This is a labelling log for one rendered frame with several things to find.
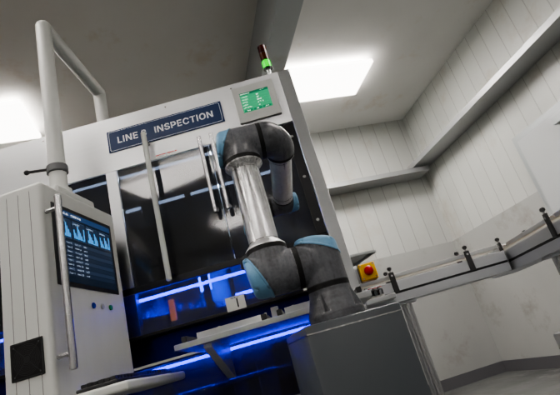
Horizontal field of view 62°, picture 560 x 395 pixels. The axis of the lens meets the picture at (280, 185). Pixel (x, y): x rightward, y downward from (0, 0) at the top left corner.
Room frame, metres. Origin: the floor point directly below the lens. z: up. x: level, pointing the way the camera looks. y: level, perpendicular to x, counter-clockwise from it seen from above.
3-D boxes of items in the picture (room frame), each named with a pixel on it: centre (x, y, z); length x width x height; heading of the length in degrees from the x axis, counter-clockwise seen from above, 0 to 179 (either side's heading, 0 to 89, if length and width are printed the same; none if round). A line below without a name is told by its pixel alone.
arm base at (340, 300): (1.28, -0.05, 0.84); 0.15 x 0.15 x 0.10
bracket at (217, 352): (1.86, 0.40, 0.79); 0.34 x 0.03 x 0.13; 1
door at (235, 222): (2.04, 0.07, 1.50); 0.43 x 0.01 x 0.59; 91
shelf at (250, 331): (1.87, 0.15, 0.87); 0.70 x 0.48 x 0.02; 91
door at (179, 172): (2.04, 0.52, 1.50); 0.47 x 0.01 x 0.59; 91
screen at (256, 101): (2.03, 0.00, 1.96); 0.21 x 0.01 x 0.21; 91
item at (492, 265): (2.21, -0.55, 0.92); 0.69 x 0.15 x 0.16; 91
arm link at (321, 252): (1.27, -0.04, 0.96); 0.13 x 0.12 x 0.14; 97
